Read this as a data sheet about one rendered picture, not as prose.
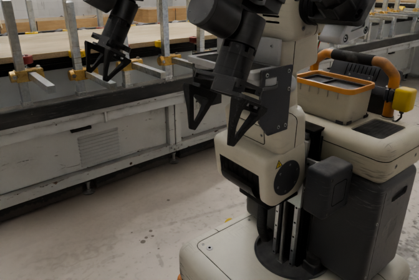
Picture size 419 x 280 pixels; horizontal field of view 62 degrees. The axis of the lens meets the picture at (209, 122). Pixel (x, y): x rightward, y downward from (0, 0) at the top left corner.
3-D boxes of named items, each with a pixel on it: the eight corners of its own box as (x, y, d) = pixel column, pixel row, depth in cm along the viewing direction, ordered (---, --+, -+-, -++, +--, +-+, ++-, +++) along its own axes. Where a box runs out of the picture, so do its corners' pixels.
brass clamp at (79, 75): (99, 77, 174) (98, 67, 172) (72, 82, 166) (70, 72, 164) (94, 75, 178) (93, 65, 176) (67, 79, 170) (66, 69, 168)
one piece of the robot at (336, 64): (305, 111, 141) (326, 58, 139) (393, 140, 115) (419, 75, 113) (290, 105, 133) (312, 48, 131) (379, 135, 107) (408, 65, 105)
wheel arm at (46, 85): (57, 94, 136) (55, 83, 134) (48, 96, 134) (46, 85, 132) (28, 73, 167) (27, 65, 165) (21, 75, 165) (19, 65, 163)
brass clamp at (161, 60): (182, 63, 203) (181, 54, 201) (162, 67, 195) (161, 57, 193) (176, 62, 207) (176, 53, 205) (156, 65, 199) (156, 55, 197)
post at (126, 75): (133, 97, 190) (125, 4, 172) (126, 98, 188) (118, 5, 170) (130, 96, 193) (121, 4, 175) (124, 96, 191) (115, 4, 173)
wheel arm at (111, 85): (118, 91, 151) (116, 81, 150) (110, 92, 149) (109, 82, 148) (81, 72, 183) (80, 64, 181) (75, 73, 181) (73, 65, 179)
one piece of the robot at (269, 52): (229, 99, 107) (230, 27, 99) (300, 126, 87) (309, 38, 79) (185, 110, 98) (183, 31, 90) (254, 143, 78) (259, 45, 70)
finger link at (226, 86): (225, 146, 49) (245, 83, 49) (194, 133, 55) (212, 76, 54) (254, 153, 54) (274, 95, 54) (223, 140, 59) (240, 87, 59)
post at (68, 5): (86, 101, 175) (73, 0, 157) (80, 103, 173) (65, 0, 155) (84, 100, 177) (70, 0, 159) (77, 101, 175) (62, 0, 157)
